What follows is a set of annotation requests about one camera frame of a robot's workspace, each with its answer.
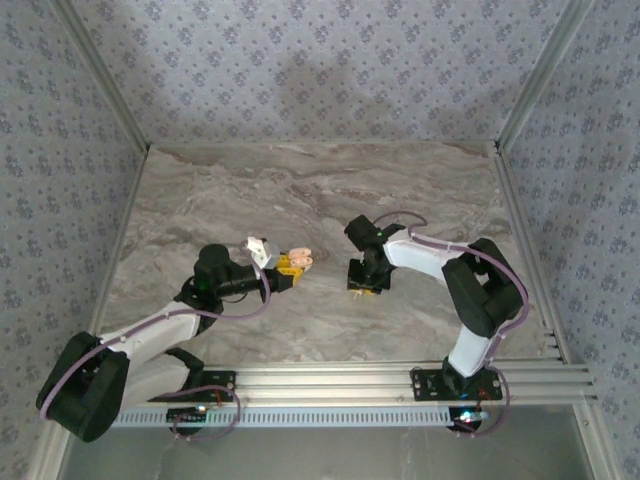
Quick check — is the left black controller board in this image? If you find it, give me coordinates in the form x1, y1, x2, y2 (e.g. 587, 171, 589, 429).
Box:
166, 405, 211, 424

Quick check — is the black controller board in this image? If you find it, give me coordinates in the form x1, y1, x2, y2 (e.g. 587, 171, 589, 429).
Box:
449, 407, 489, 426
166, 405, 211, 424

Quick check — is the right black controller board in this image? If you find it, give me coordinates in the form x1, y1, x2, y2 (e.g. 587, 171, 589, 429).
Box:
449, 407, 489, 426

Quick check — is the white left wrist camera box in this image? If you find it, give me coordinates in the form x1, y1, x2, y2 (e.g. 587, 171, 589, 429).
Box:
243, 236, 281, 271

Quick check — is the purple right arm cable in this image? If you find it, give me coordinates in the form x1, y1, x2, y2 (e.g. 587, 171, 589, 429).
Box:
372, 210, 530, 441

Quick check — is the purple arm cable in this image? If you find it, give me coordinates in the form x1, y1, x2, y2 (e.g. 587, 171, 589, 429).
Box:
372, 210, 530, 441
38, 249, 274, 444

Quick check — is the aluminium mounting rail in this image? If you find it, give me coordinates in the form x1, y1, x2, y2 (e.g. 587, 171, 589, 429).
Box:
119, 363, 599, 405

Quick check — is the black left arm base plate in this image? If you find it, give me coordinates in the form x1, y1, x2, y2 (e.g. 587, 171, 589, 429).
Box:
146, 369, 237, 403

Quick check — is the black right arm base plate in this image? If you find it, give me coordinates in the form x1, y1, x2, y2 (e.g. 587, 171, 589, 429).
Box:
409, 367, 503, 403

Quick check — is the aluminium side rail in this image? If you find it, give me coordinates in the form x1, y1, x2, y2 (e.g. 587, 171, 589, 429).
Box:
490, 142, 574, 365
84, 144, 151, 336

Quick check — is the white slotted cable duct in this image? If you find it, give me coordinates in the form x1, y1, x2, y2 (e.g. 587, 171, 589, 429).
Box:
112, 405, 459, 429

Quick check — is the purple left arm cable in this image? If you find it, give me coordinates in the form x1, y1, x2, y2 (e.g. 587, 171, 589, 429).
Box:
38, 249, 274, 444

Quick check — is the aluminium corner post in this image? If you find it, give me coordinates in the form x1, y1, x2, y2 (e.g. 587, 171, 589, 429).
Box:
52, 0, 151, 151
494, 0, 596, 151

